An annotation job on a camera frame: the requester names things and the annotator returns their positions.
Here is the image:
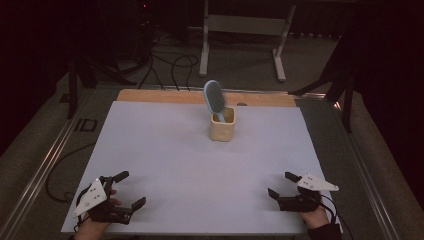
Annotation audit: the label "white metal stand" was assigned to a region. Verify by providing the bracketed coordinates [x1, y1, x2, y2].
[198, 0, 297, 83]

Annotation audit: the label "black floor cables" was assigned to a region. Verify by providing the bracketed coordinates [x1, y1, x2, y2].
[137, 49, 200, 92]

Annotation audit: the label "person's left hand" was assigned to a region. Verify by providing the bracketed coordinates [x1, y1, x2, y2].
[73, 189, 123, 240]

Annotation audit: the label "cream cheese-shaped cup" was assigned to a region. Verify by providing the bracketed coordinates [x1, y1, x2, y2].
[209, 106, 236, 142]

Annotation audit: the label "white table mat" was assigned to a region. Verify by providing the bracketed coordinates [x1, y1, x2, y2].
[60, 100, 341, 236]

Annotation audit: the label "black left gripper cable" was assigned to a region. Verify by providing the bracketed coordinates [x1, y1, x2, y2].
[45, 141, 98, 204]

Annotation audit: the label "person's right hand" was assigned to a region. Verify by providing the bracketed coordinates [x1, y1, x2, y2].
[299, 205, 330, 230]

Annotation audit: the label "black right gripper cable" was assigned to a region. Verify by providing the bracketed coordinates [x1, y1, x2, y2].
[319, 193, 355, 240]

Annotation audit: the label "light blue hairbrush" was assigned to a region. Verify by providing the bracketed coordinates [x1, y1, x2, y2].
[203, 79, 228, 123]

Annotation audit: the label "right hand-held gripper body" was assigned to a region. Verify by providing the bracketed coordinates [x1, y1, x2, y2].
[278, 172, 340, 213]

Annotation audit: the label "black floor stand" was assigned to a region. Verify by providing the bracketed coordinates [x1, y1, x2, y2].
[65, 54, 138, 120]

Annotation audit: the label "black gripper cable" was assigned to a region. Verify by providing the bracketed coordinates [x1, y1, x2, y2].
[319, 193, 355, 240]
[45, 141, 98, 204]

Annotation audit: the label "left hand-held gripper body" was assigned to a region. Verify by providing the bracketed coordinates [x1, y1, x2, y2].
[72, 177, 134, 225]

